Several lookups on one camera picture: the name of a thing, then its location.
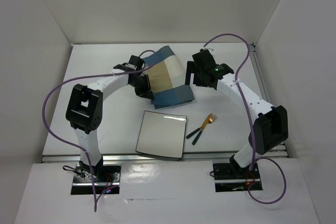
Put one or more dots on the blue beige white placemat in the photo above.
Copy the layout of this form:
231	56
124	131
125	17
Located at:
167	79

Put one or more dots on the square white black-rimmed plate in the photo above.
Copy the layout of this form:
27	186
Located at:
162	135

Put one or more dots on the gold fork green handle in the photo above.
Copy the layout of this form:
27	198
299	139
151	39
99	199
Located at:
199	133

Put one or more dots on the gold knife green handle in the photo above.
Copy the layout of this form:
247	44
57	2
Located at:
201	127

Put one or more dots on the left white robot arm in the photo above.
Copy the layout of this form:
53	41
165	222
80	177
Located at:
85	108

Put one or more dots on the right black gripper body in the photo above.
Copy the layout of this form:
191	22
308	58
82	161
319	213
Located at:
198	79

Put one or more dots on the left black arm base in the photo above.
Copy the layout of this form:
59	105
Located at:
107	183

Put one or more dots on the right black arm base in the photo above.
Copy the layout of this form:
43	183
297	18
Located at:
226	180

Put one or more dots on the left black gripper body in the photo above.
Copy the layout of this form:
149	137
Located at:
140	84

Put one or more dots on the aluminium rail frame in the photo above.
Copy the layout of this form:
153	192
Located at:
123	111

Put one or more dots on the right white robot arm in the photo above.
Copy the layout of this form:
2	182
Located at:
268	123

